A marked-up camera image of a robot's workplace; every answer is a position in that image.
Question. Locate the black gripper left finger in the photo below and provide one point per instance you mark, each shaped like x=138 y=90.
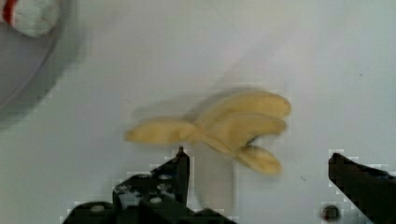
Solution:
x=159 y=197

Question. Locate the table screw hole right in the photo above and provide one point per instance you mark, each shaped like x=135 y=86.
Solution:
x=330 y=213

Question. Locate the red ketchup bottle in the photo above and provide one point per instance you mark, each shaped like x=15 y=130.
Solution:
x=31 y=17

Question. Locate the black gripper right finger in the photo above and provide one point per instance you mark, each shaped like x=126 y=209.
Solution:
x=371 y=190

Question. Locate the grey round plate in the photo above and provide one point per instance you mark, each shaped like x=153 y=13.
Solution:
x=30 y=67

